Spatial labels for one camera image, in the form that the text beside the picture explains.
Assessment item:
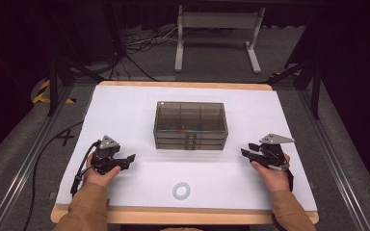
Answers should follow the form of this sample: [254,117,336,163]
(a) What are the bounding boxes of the left hand-held gripper cable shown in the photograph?
[69,140,101,197]

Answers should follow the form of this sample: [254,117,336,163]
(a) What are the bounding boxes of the aluminium floor rail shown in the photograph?
[0,86,75,231]
[296,89,370,231]

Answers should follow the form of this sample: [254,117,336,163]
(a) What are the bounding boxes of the person's left hand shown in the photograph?
[83,153,122,188]

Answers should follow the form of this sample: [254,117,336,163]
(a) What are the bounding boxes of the bundle of floor cables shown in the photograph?
[121,26,180,55]

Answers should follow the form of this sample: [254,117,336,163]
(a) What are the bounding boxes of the black metal stand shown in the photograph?
[45,56,106,117]
[267,59,323,120]

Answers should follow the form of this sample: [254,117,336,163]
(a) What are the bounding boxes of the person's right hand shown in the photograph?
[251,153,292,193]

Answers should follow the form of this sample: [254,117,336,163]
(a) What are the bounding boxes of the black floor cable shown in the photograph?
[22,120,85,231]

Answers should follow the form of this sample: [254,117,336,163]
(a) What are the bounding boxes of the yellow black floor tape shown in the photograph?
[31,79,77,105]

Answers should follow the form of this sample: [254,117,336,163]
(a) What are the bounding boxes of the white table sheet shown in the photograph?
[55,84,318,213]

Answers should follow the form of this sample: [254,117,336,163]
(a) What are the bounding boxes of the grey metal table frame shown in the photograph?
[173,4,267,75]

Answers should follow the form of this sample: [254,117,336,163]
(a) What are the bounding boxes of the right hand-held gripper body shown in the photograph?
[250,133,296,172]

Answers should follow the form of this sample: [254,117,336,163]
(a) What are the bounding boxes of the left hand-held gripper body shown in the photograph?
[91,135,127,176]

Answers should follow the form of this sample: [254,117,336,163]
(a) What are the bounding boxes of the smoky transparent drawer box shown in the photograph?
[152,100,229,151]

